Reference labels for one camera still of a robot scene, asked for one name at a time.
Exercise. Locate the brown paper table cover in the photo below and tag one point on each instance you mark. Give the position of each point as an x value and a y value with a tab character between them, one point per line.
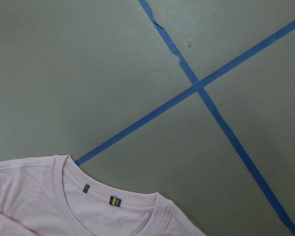
74	73

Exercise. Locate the pink Snoopy t-shirt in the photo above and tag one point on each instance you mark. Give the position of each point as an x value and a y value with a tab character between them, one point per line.
52	196

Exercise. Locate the blue tape grid lines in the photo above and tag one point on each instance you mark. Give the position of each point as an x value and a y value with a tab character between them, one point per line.
198	86

